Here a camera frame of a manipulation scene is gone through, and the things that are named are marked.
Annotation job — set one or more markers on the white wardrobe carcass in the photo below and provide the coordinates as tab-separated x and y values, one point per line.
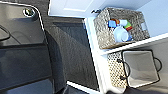
100	60

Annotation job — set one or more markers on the white wardrobe shelf panel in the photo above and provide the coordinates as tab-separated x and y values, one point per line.
140	45

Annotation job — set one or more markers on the round white base button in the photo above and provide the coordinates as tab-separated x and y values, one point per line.
28	12

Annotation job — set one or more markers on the white plastic bottle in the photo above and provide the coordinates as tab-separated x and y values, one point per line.
121	34

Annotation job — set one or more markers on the white tube toy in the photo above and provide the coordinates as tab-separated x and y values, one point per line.
126	22

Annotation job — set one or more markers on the wicker basket with toys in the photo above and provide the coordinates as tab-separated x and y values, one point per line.
103	33

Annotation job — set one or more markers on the blue toy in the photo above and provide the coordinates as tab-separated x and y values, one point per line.
112	24

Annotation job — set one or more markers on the wicker basket with white lining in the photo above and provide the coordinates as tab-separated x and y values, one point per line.
115	71

